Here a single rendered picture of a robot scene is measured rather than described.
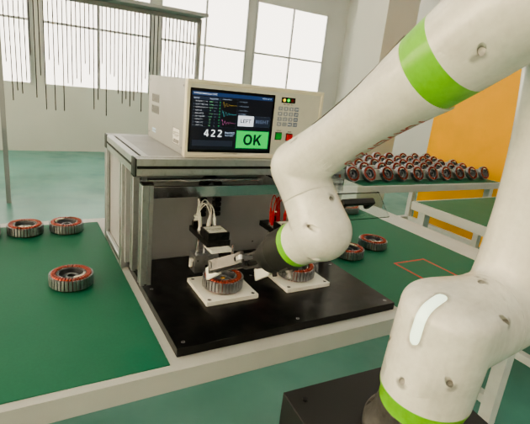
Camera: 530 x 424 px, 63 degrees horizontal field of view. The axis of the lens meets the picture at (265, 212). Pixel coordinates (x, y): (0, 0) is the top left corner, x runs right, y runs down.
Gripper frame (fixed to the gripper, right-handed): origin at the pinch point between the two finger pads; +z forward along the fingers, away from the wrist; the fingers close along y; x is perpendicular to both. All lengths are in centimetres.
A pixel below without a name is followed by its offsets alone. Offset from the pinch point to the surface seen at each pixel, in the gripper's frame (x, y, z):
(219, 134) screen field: 39.1, -1.2, 0.1
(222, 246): 10.1, 3.0, 10.9
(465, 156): 155, 345, 124
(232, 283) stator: -1.1, 3.2, 7.2
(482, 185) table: 95, 277, 80
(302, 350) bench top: -19.6, 14.7, -4.3
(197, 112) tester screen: 42.6, -8.7, -2.6
